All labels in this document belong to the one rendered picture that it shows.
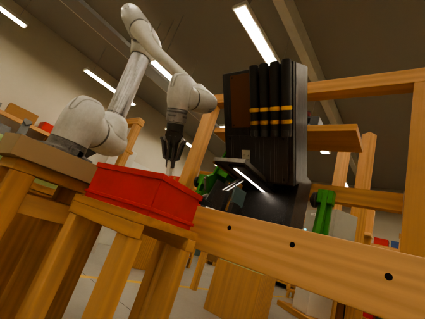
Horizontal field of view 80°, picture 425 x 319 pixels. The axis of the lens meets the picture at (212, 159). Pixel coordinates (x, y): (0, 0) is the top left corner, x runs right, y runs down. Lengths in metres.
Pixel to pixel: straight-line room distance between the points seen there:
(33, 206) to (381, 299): 1.07
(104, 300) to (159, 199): 0.26
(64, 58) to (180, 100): 7.61
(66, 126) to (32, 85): 7.00
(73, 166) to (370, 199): 1.36
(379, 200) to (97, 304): 1.28
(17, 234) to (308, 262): 1.39
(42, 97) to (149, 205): 7.59
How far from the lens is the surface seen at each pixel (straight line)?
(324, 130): 1.48
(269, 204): 1.29
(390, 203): 1.51
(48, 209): 1.13
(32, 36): 8.50
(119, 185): 0.82
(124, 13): 1.53
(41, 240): 1.39
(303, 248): 0.79
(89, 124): 1.21
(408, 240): 1.38
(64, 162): 1.05
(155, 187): 0.72
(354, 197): 1.53
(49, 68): 8.40
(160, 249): 1.93
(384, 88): 1.75
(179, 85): 1.11
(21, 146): 1.02
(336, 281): 0.76
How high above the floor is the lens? 0.79
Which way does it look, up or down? 17 degrees up
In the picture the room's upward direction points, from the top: 18 degrees clockwise
